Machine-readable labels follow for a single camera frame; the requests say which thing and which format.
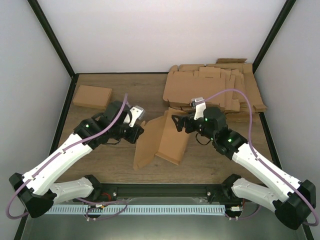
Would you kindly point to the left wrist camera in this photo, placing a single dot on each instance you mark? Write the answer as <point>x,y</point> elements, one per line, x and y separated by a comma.
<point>134,114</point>

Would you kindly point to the folded brown cardboard box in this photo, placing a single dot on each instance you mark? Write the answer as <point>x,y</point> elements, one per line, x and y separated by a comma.
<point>92,97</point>

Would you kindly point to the light blue slotted cable duct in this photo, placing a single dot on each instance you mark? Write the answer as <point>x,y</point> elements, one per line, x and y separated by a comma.
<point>76,209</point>

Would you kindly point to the right black corner post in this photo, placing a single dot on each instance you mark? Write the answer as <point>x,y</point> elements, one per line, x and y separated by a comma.
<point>282,16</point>

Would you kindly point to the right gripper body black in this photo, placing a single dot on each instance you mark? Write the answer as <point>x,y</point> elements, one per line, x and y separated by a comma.
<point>191,129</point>

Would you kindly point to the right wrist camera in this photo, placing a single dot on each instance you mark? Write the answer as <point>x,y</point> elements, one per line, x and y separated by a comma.
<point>199,105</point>

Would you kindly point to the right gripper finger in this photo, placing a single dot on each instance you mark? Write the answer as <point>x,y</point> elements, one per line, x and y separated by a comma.
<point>180,124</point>
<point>182,117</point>

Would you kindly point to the black aluminium frame rail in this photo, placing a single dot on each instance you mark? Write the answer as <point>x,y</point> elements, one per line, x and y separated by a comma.
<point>130,191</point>

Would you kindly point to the stack of flat cardboard sheets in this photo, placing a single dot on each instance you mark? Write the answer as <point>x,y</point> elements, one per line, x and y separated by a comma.
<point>229,84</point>

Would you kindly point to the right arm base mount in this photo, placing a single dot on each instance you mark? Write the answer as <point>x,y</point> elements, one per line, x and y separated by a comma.
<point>222,193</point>

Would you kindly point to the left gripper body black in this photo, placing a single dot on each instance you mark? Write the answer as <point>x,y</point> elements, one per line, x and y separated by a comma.
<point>118,131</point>

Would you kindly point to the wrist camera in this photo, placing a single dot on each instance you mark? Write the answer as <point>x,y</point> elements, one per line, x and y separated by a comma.
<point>134,114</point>
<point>199,105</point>

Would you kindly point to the black corner post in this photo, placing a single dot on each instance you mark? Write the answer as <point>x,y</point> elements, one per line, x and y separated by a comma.
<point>41,17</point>
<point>282,16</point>

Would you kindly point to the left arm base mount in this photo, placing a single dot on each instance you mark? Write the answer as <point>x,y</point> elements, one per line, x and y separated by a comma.
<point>99,193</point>

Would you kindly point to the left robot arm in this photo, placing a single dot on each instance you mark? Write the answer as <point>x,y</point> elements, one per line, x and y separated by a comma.
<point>38,190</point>

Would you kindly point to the left black corner post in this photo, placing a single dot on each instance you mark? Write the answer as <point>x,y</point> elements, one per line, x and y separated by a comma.
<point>41,17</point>

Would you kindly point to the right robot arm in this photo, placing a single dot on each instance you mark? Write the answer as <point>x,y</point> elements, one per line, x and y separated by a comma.
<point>291,200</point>

